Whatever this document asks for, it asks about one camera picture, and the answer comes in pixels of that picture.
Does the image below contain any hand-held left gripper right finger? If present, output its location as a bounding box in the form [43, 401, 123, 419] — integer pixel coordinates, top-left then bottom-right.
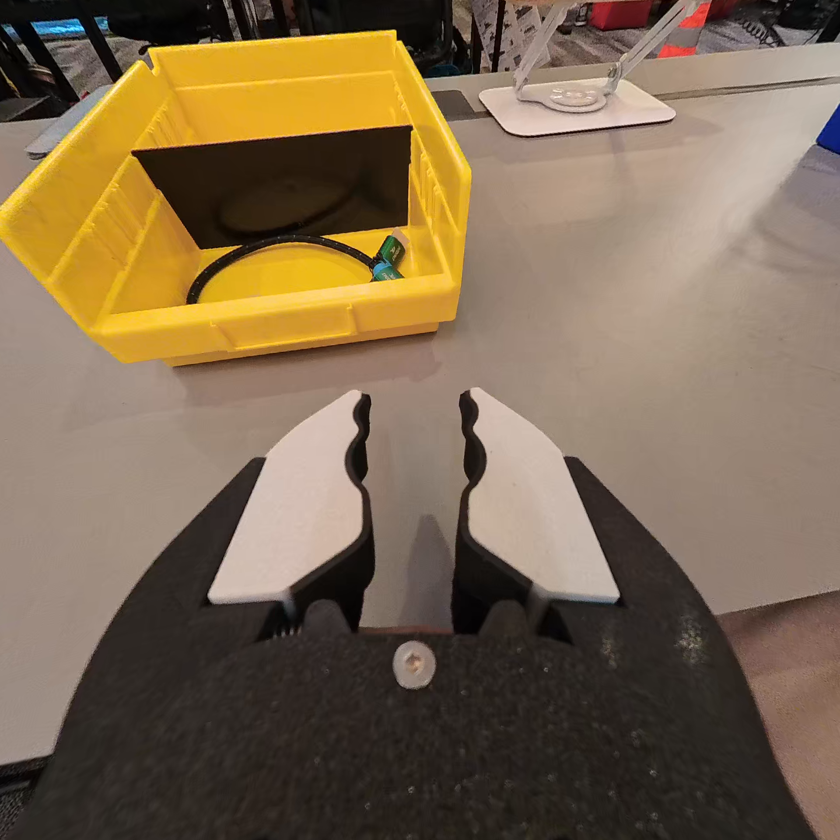
[451, 387, 621, 632]

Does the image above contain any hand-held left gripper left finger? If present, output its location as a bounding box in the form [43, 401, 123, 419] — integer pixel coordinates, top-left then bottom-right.
[208, 390, 376, 632]

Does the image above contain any yellow storage bin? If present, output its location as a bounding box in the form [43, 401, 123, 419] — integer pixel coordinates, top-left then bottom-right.
[0, 29, 472, 366]

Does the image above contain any thin braided green-plug HDMI cable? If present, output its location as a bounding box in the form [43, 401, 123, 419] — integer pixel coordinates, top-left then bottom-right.
[185, 231, 413, 306]

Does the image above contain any black bin divider panel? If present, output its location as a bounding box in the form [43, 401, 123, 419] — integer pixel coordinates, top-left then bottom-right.
[131, 125, 414, 250]

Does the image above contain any white tablet stand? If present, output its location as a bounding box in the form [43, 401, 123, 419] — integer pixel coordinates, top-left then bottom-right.
[479, 0, 700, 137]

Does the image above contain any orange reflective cone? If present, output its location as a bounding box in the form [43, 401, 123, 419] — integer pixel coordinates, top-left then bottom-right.
[656, 0, 713, 60]

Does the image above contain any red box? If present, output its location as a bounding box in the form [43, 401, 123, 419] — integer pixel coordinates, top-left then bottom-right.
[588, 0, 660, 30]

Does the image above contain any dark grey desk cable cover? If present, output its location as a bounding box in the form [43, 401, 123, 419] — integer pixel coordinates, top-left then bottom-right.
[430, 88, 490, 122]

